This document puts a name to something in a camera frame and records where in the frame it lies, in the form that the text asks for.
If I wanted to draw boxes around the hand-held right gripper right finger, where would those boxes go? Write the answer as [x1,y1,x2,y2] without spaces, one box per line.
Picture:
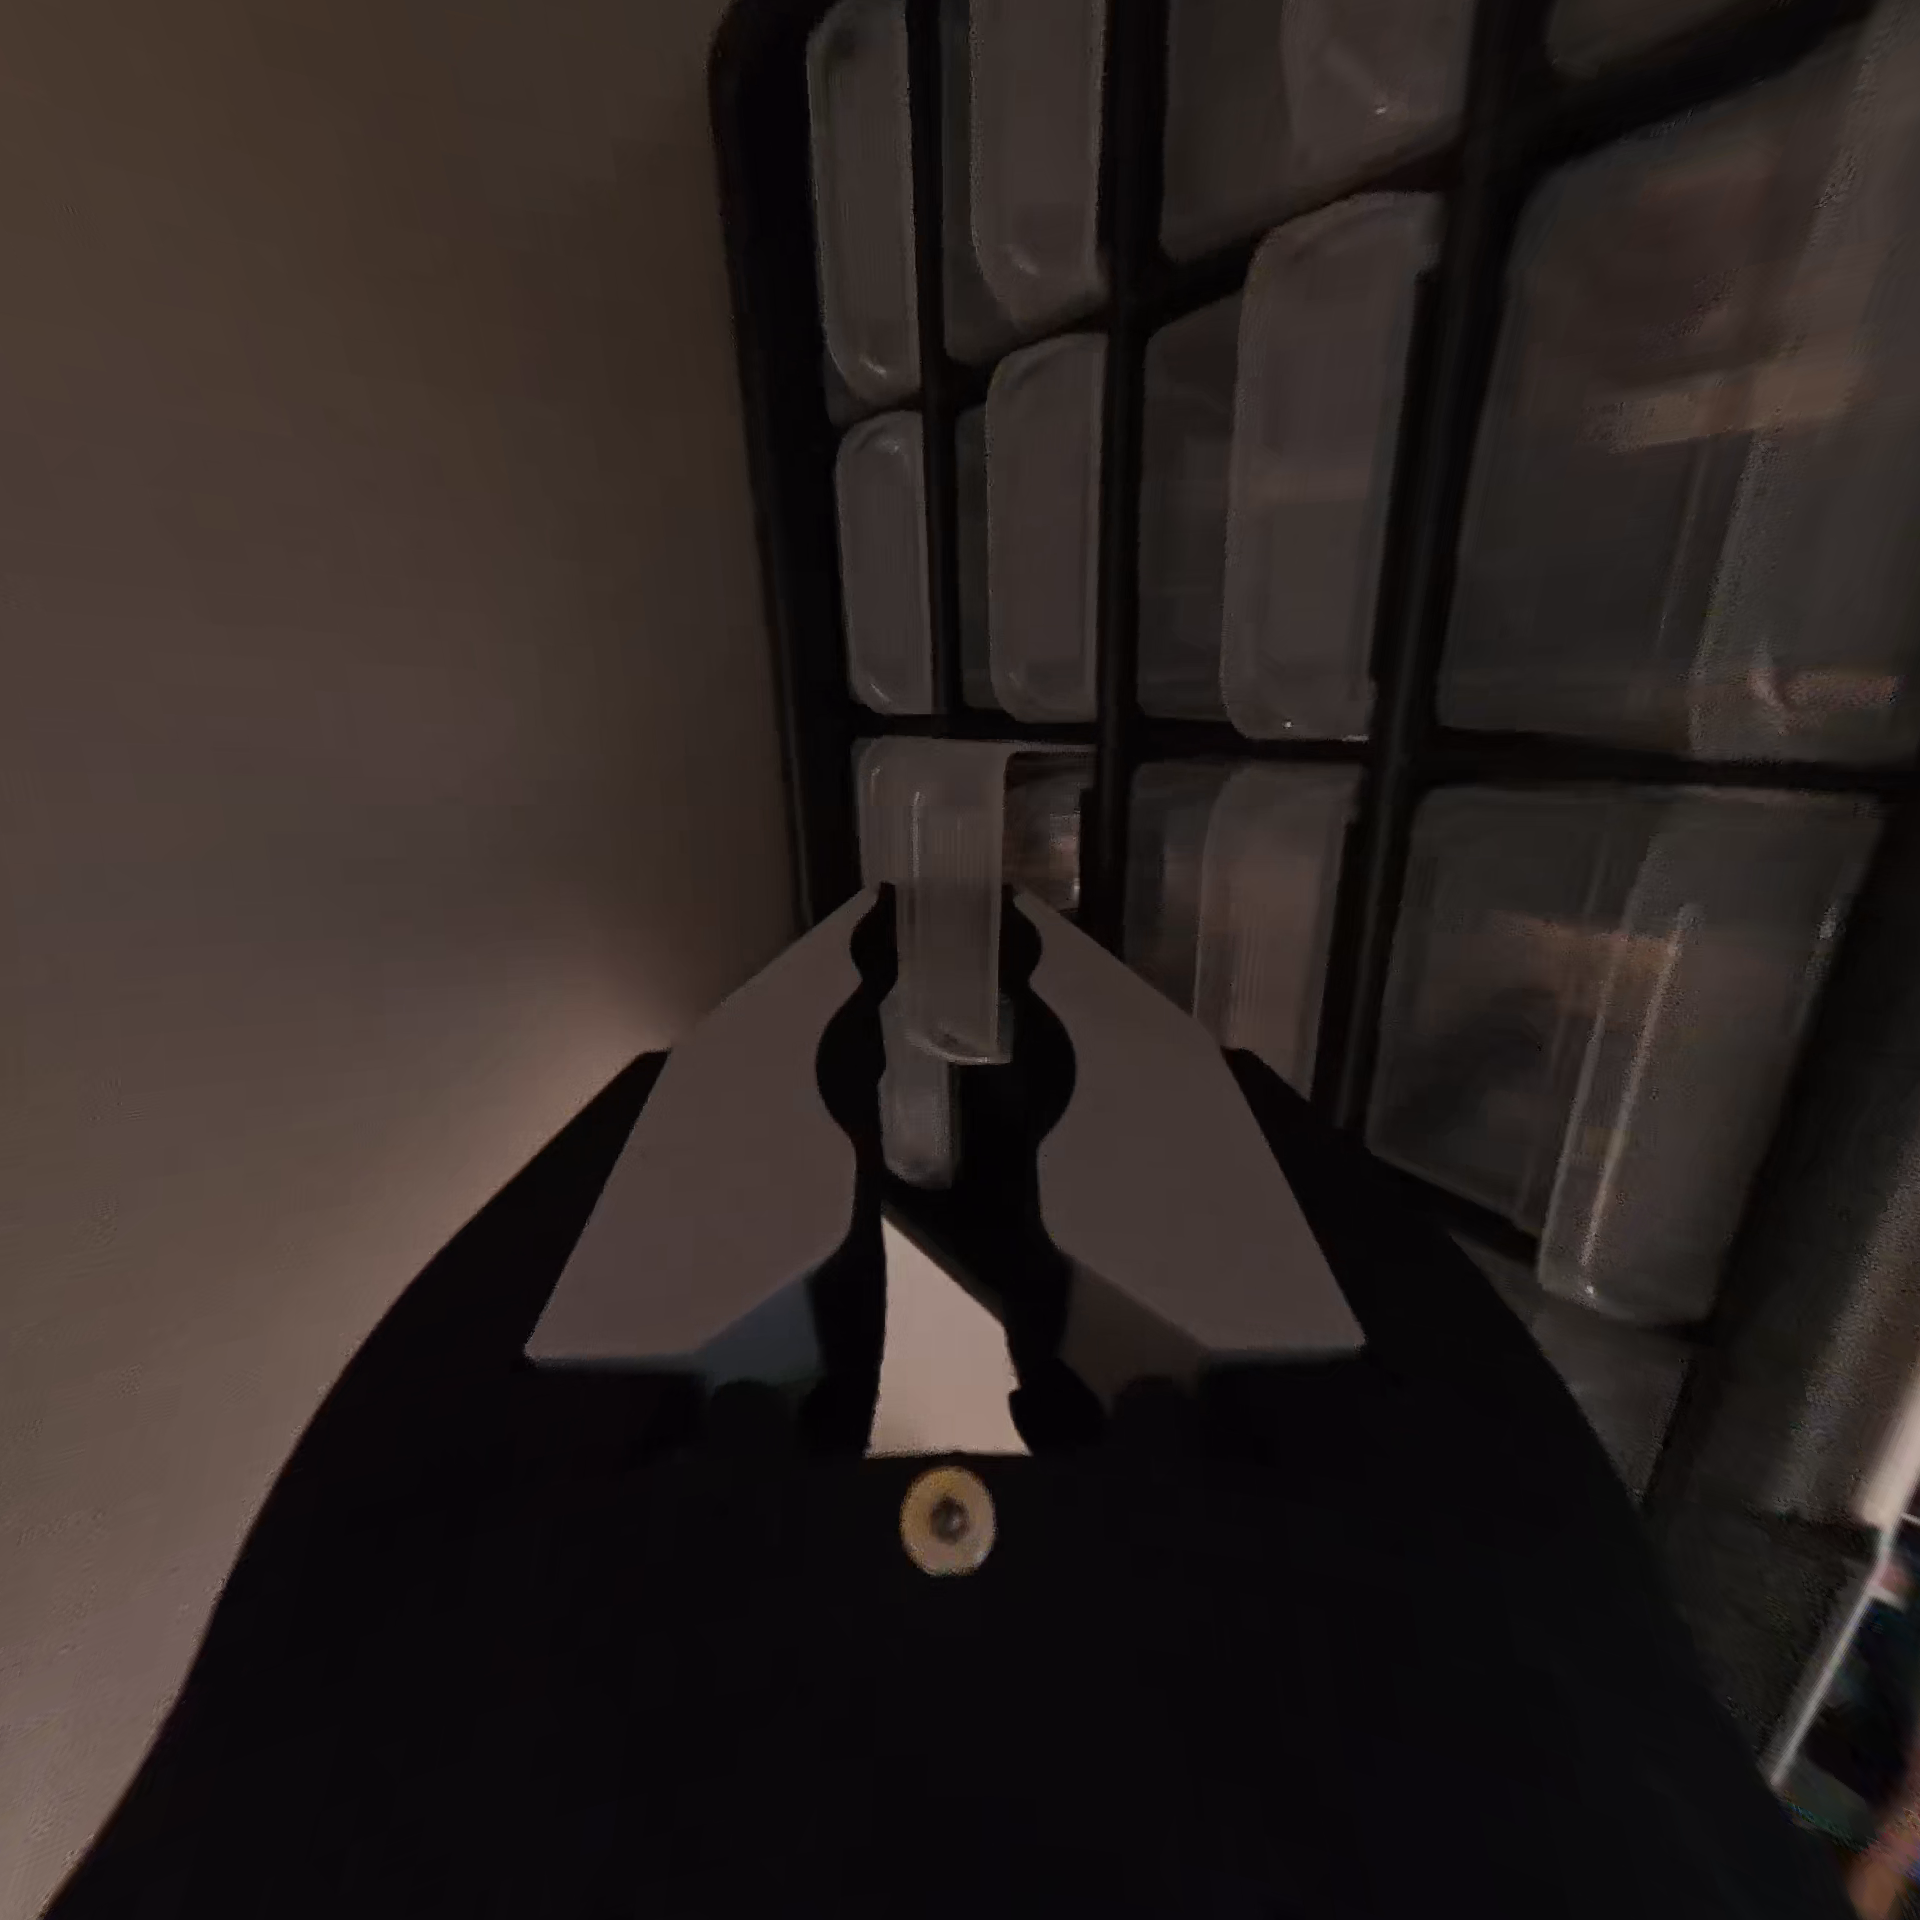
[959,891,1366,1455]

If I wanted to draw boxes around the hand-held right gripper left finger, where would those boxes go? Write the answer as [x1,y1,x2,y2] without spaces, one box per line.
[525,884,903,1455]

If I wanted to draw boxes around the small clear plastic drawer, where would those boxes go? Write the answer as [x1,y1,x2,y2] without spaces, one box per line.
[855,737,1097,1191]

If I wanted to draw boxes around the black drawer cabinet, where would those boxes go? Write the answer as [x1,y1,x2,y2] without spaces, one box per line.
[710,0,1920,1508]

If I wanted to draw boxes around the rows of clear cabinet drawers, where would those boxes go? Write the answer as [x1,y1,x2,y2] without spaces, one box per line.
[806,0,1920,1329]

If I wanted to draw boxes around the white frame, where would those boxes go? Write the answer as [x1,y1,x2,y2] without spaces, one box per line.
[1762,1464,1920,1818]

